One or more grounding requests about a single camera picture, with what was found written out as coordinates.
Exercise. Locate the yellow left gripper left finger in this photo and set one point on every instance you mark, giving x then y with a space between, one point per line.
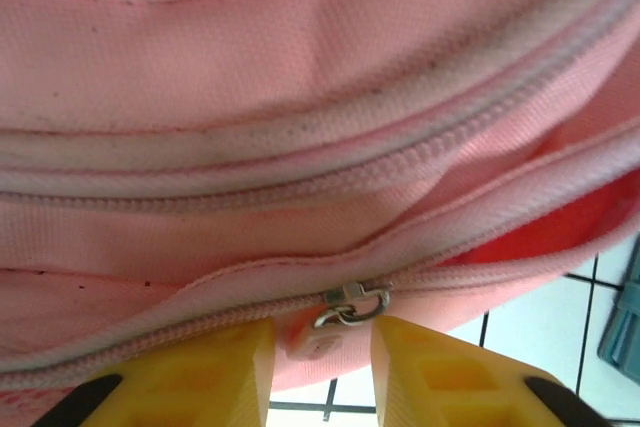
200 377

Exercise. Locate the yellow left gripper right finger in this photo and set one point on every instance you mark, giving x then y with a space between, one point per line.
450 382

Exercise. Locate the blue notebook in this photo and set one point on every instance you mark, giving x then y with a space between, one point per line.
625 327

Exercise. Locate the pink student backpack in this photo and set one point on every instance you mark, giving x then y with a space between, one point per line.
260 87

